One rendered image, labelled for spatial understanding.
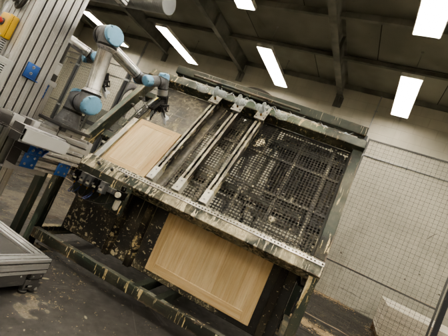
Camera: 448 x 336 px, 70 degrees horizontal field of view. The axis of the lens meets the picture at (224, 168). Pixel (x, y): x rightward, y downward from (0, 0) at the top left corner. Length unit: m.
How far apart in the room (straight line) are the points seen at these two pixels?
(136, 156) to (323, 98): 5.62
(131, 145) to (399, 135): 5.71
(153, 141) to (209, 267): 1.16
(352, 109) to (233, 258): 5.62
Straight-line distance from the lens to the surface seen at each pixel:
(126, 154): 2.81
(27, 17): 2.20
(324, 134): 2.92
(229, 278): 2.52
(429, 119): 7.57
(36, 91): 2.22
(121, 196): 2.48
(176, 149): 2.69
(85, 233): 3.05
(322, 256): 2.27
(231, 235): 2.24
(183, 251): 2.60
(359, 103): 7.61
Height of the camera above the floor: 1.06
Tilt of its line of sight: 4 degrees up
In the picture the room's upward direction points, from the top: 24 degrees clockwise
